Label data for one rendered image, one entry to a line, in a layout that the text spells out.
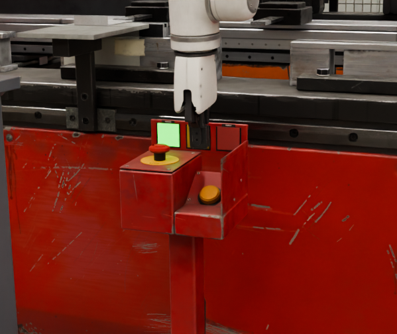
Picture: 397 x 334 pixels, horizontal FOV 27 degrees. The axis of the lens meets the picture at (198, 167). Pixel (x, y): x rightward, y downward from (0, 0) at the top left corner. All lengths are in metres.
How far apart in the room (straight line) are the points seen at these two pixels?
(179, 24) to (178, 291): 0.53
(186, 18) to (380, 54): 0.53
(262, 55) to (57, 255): 0.70
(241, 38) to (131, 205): 0.72
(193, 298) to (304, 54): 0.57
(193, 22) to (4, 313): 0.55
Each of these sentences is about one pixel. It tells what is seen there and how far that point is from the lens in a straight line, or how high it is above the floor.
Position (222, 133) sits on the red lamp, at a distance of 1.60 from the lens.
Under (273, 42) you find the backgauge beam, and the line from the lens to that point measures 2.09.
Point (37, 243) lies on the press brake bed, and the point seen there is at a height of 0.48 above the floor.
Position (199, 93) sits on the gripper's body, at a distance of 1.40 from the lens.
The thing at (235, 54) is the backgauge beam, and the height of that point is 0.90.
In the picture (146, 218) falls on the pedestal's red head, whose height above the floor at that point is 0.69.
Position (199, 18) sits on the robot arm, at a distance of 1.38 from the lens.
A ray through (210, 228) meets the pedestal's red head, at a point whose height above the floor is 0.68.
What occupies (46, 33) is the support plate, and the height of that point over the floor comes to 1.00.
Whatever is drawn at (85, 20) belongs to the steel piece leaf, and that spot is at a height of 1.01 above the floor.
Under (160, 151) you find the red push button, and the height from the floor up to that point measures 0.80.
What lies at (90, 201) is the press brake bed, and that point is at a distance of 1.93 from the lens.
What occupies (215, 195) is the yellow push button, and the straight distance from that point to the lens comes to 1.53.
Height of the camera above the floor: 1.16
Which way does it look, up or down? 15 degrees down
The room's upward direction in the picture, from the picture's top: 1 degrees counter-clockwise
